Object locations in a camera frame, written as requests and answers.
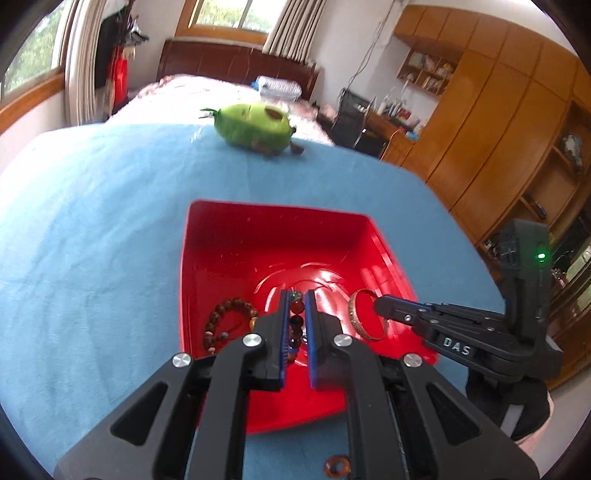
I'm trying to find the white curtain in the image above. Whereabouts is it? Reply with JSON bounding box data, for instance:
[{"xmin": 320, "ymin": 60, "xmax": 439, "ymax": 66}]
[{"xmin": 65, "ymin": 0, "xmax": 139, "ymax": 127}]

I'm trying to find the brown wooden bead bracelet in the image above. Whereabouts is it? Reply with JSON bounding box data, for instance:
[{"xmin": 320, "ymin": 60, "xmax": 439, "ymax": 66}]
[{"xmin": 203, "ymin": 298, "xmax": 260, "ymax": 356}]

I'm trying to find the floral bedspread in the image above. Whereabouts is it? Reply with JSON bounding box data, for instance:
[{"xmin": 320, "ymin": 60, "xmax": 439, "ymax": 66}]
[{"xmin": 106, "ymin": 74, "xmax": 338, "ymax": 148}]

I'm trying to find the folded patterned cloth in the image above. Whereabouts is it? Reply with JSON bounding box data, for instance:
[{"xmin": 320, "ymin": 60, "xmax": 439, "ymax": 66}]
[{"xmin": 254, "ymin": 75, "xmax": 303, "ymax": 100}]

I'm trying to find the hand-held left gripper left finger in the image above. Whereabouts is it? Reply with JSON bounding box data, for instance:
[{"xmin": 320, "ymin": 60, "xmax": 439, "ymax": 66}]
[{"xmin": 54, "ymin": 290, "xmax": 293, "ymax": 480}]

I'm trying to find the black office chair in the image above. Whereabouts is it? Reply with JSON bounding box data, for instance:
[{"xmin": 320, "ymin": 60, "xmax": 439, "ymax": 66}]
[{"xmin": 330, "ymin": 90, "xmax": 375, "ymax": 148}]

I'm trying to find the wooden wardrobe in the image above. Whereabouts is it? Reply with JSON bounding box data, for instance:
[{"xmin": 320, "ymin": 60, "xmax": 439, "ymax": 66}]
[{"xmin": 381, "ymin": 4, "xmax": 591, "ymax": 245}]

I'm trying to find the beige striped curtain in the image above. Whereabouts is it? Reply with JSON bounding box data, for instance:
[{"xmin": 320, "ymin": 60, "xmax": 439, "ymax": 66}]
[{"xmin": 263, "ymin": 0, "xmax": 326, "ymax": 65}]

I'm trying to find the small wooden frame window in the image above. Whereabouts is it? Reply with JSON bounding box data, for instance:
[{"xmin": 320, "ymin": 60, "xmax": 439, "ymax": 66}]
[{"xmin": 187, "ymin": 0, "xmax": 287, "ymax": 35}]

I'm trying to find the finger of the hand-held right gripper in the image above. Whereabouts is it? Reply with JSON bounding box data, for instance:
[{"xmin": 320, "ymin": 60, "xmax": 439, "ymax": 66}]
[
  {"xmin": 375, "ymin": 295, "xmax": 506, "ymax": 325},
  {"xmin": 385, "ymin": 314, "xmax": 485, "ymax": 340}
]

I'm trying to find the red plastic tray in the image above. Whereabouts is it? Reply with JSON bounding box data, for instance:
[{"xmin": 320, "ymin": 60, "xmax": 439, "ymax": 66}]
[{"xmin": 178, "ymin": 199, "xmax": 439, "ymax": 435}]

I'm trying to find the wooden desk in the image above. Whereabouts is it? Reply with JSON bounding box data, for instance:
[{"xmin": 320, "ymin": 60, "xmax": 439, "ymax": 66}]
[{"xmin": 355, "ymin": 111, "xmax": 426, "ymax": 160}]

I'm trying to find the wooden display cabinet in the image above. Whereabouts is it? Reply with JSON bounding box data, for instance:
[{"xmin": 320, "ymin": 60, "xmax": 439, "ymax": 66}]
[{"xmin": 480, "ymin": 99, "xmax": 591, "ymax": 393}]

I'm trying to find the red hanging bag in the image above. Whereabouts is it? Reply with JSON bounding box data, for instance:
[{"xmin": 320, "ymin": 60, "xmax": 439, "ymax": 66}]
[{"xmin": 108, "ymin": 51, "xmax": 130, "ymax": 107}]

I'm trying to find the green avocado plush toy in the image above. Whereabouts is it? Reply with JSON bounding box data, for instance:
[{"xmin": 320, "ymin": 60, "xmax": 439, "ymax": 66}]
[{"xmin": 199, "ymin": 102, "xmax": 305, "ymax": 158}]

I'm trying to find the wide gold bangle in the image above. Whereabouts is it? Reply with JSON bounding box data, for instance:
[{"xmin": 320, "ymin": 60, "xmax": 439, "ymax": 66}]
[{"xmin": 348, "ymin": 288, "xmax": 389, "ymax": 342}]

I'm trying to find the multicoloured bead bracelet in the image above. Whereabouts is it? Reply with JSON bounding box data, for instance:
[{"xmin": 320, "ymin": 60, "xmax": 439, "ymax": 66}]
[{"xmin": 285, "ymin": 290, "xmax": 308, "ymax": 365}]

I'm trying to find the brown wooden ring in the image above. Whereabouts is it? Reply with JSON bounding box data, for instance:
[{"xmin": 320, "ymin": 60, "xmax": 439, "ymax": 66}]
[{"xmin": 324, "ymin": 456, "xmax": 352, "ymax": 479}]

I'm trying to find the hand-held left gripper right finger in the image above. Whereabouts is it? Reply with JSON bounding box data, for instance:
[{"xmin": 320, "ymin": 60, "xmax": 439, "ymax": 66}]
[{"xmin": 305, "ymin": 290, "xmax": 541, "ymax": 480}]

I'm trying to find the dark wooden headboard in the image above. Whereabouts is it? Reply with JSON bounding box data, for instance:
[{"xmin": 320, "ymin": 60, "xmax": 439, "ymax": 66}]
[{"xmin": 157, "ymin": 39, "xmax": 321, "ymax": 100}]

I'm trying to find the wooden wall shelf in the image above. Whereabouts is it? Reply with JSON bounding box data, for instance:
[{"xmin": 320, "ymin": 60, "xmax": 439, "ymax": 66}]
[{"xmin": 397, "ymin": 46, "xmax": 460, "ymax": 95}]

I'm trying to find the large wooden frame window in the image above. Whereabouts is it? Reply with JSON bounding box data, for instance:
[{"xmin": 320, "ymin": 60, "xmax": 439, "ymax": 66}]
[{"xmin": 0, "ymin": 0, "xmax": 70, "ymax": 116}]

